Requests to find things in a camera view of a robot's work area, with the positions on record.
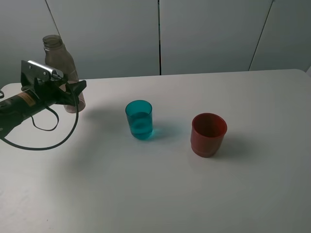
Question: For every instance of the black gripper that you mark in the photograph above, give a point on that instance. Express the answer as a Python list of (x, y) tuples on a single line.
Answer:
[(54, 92)]

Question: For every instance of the clear brown plastic bottle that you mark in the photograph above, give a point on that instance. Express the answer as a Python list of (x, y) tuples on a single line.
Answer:
[(59, 58)]

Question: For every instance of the teal translucent plastic cup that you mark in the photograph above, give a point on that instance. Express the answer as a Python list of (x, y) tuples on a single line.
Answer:
[(139, 117)]

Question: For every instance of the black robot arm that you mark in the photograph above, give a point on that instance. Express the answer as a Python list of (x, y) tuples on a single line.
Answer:
[(35, 98)]

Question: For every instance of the red plastic cup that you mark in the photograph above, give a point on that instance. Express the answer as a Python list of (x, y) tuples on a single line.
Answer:
[(207, 133)]

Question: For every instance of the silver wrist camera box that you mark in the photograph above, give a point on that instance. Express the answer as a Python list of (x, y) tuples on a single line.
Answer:
[(31, 70)]

